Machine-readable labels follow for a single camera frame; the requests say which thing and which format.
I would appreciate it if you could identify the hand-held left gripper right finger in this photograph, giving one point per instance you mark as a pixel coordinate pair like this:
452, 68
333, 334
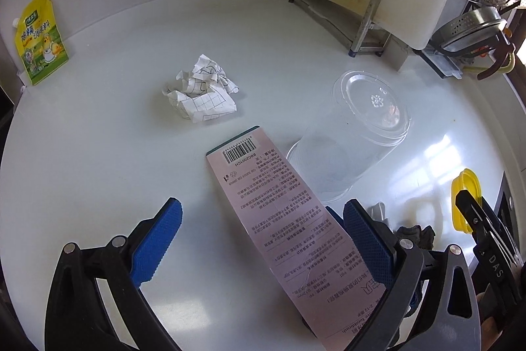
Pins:
370, 244

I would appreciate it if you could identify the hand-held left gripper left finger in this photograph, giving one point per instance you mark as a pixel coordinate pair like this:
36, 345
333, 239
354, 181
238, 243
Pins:
156, 240

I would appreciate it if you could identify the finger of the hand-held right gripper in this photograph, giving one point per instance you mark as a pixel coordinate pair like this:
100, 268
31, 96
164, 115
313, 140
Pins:
495, 223
493, 268

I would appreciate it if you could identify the dark grey cloth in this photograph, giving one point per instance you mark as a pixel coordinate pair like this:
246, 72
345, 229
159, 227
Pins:
419, 236

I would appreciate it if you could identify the yellow plastic lid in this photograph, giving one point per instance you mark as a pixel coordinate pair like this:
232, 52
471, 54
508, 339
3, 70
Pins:
466, 180

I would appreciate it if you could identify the cardboard package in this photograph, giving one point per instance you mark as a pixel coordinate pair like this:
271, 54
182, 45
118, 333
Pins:
279, 219

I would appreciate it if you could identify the clear plastic cup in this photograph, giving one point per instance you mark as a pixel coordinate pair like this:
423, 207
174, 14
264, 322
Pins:
370, 104

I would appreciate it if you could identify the white paper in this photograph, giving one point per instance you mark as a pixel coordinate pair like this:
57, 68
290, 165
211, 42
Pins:
197, 100

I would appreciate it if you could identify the yellow spout pouch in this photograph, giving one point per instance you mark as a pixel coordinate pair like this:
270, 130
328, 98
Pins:
41, 46

